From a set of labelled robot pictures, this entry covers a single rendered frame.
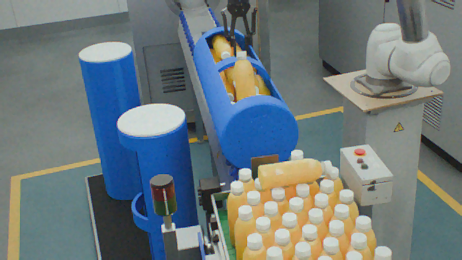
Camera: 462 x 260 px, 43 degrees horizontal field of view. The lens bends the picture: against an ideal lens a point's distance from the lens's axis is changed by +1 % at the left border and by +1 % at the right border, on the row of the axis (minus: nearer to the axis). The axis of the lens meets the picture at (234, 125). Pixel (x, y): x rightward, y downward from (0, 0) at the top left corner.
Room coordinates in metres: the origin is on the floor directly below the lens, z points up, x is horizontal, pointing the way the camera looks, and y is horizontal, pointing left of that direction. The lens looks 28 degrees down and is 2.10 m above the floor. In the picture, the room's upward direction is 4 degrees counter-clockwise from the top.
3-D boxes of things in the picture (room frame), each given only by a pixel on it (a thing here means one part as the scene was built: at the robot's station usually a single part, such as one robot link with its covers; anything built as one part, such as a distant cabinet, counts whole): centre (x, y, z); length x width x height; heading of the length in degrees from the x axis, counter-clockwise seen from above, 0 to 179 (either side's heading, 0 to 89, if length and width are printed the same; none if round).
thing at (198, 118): (3.74, 0.26, 0.31); 0.06 x 0.06 x 0.63; 8
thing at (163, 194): (1.31, 0.21, 1.23); 0.06 x 0.06 x 0.04
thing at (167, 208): (1.31, 0.21, 1.18); 0.06 x 0.06 x 0.05
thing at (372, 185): (1.58, -0.41, 1.05); 0.20 x 0.10 x 0.10; 8
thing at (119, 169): (2.98, 0.67, 0.59); 0.28 x 0.28 x 0.88
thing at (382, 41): (2.33, -0.68, 1.18); 0.18 x 0.16 x 0.22; 26
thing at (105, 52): (2.98, 0.67, 1.03); 0.28 x 0.28 x 0.01
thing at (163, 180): (1.31, 0.21, 1.18); 0.06 x 0.06 x 0.16
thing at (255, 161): (1.74, -0.10, 0.99); 0.10 x 0.02 x 0.12; 98
